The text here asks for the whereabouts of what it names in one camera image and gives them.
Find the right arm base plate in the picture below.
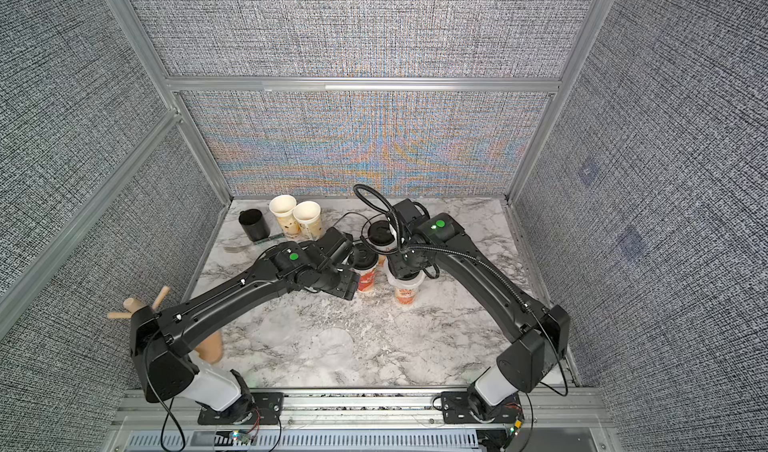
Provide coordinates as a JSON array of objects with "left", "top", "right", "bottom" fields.
[{"left": 438, "top": 390, "right": 525, "bottom": 425}]

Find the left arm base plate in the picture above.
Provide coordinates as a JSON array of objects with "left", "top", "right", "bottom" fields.
[{"left": 197, "top": 392, "right": 285, "bottom": 426}]

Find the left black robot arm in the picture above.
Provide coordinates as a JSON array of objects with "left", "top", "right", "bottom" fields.
[{"left": 130, "top": 228, "right": 360, "bottom": 423}]

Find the black lid front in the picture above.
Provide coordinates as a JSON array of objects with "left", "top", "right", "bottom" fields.
[
  {"left": 367, "top": 220, "right": 396, "bottom": 250},
  {"left": 347, "top": 243, "right": 379, "bottom": 271}
]

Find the red paper cup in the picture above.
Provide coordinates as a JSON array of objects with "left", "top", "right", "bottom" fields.
[{"left": 357, "top": 266, "right": 376, "bottom": 292}]

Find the wooden peg rack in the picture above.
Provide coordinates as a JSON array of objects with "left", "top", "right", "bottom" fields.
[{"left": 107, "top": 286, "right": 224, "bottom": 364}]

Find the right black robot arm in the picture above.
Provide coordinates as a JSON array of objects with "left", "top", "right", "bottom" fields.
[{"left": 386, "top": 199, "right": 571, "bottom": 422}]

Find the black cylindrical cup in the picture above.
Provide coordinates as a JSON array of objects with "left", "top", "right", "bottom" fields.
[{"left": 238, "top": 208, "right": 270, "bottom": 242}]

